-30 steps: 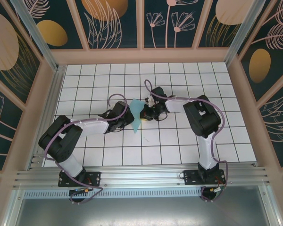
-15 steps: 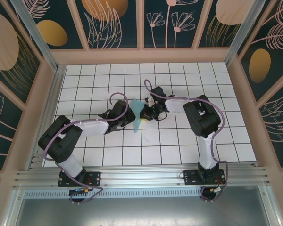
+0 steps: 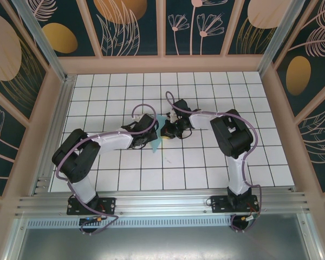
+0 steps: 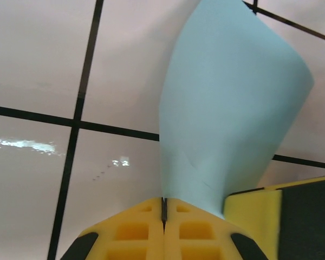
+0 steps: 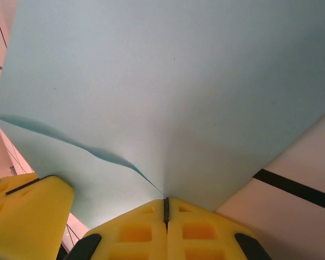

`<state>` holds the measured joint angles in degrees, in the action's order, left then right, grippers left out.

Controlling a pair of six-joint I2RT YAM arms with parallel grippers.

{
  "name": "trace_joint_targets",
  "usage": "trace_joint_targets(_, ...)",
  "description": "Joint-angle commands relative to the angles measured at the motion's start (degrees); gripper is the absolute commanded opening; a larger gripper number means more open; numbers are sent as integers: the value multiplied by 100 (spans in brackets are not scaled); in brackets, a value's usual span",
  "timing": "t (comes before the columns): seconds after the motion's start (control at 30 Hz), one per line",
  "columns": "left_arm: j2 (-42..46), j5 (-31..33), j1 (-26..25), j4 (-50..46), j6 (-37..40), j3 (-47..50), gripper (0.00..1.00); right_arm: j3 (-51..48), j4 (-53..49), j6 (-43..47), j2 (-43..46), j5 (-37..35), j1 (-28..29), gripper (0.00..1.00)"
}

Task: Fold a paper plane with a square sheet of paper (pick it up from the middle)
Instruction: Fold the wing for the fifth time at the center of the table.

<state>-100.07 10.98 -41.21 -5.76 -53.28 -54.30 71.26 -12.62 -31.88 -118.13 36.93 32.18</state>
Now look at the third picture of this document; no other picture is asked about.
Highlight light blue paper sheet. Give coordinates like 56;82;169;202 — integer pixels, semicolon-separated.
151;115;166;154

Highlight grey metal sheet panel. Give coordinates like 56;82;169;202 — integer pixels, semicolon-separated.
5;212;322;260

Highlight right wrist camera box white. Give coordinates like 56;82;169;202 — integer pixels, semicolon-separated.
165;111;180;123

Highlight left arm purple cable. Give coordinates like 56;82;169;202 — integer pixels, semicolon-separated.
56;103;158;236

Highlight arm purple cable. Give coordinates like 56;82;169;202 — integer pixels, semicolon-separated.
56;103;158;236
165;91;262;233

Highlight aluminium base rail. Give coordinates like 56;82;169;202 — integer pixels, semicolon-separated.
15;188;311;217

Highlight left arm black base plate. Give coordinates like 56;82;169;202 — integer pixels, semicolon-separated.
67;197;116;216

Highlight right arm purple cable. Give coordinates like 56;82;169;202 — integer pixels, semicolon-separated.
165;91;262;233

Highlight aluminium side rail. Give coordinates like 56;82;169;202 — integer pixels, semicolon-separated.
29;75;77;196

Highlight slotted grey cable duct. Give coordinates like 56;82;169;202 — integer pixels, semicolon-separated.
27;218;233;229

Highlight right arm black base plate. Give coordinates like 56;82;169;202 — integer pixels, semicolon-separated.
210;195;259;213

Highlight aluminium frame post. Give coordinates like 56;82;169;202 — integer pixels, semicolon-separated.
257;0;306;80
11;0;69;82

